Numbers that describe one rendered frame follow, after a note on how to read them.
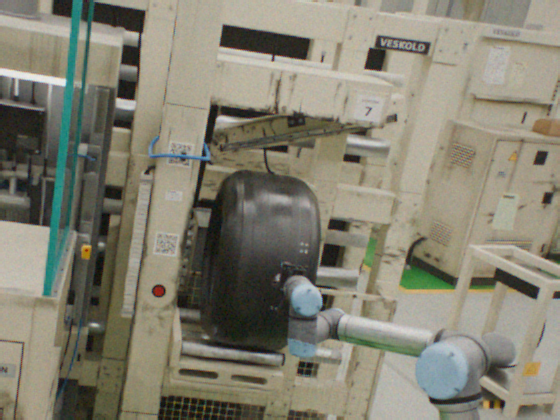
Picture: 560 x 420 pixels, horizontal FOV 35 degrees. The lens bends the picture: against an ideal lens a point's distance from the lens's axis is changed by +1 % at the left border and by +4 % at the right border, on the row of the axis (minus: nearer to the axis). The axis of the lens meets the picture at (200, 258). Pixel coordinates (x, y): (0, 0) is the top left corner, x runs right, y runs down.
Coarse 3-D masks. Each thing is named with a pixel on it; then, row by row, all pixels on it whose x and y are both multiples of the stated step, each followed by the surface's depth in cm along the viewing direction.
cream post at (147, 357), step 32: (192, 0) 245; (224, 0) 246; (192, 32) 248; (192, 64) 250; (192, 96) 253; (192, 128) 256; (160, 160) 259; (192, 160) 259; (160, 192) 262; (192, 192) 263; (160, 224) 265; (160, 256) 269; (160, 320) 276; (128, 352) 285; (160, 352) 279; (128, 384) 282; (160, 384) 283; (128, 416) 286
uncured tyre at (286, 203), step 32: (224, 192) 268; (256, 192) 259; (288, 192) 262; (224, 224) 258; (256, 224) 253; (288, 224) 254; (320, 224) 261; (224, 256) 254; (256, 256) 251; (288, 256) 252; (224, 288) 254; (256, 288) 252; (224, 320) 259; (256, 320) 258
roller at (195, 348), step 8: (184, 344) 271; (192, 344) 272; (200, 344) 272; (208, 344) 273; (216, 344) 273; (184, 352) 271; (192, 352) 271; (200, 352) 272; (208, 352) 272; (216, 352) 272; (224, 352) 272; (232, 352) 273; (240, 352) 273; (248, 352) 274; (256, 352) 274; (264, 352) 275; (272, 352) 275; (280, 352) 276; (232, 360) 274; (240, 360) 274; (248, 360) 274; (256, 360) 274; (264, 360) 274; (272, 360) 274; (280, 360) 274
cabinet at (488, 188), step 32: (448, 128) 702; (480, 128) 675; (512, 128) 706; (448, 160) 701; (480, 160) 671; (512, 160) 674; (544, 160) 688; (448, 192) 701; (480, 192) 673; (512, 192) 687; (544, 192) 701; (448, 224) 700; (480, 224) 685; (512, 224) 697; (544, 224) 714; (416, 256) 734; (448, 256) 700; (544, 256) 728
